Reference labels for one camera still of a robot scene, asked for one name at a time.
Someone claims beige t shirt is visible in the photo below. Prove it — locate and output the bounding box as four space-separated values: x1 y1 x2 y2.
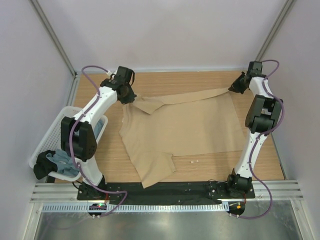
119 88 245 188

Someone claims aluminium corner post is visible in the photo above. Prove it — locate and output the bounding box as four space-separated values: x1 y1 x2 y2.
255 0 297 62
28 0 77 79

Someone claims blue grey t shirt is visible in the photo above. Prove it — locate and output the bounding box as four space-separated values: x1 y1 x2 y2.
48 118 107 177

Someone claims white plastic laundry basket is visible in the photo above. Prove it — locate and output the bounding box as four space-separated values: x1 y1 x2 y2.
29 106 108 182

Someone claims left aluminium corner post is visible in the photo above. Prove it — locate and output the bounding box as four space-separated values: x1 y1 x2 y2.
28 0 77 79

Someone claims right aluminium corner post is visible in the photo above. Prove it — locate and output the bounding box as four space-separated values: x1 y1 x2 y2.
255 0 297 62

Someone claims aluminium frame rail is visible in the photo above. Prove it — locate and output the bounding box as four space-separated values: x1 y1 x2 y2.
30 180 303 203

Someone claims white slotted cable duct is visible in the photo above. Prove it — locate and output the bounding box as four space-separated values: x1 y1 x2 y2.
42 202 229 213

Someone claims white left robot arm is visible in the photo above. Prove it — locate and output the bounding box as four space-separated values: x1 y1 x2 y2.
60 65 137 200

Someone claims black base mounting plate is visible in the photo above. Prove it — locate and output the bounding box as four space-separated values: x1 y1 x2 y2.
77 179 255 206

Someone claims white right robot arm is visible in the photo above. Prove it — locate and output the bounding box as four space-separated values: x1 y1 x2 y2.
225 61 285 198

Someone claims black t shirt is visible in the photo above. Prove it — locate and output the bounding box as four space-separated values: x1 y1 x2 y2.
33 150 58 180

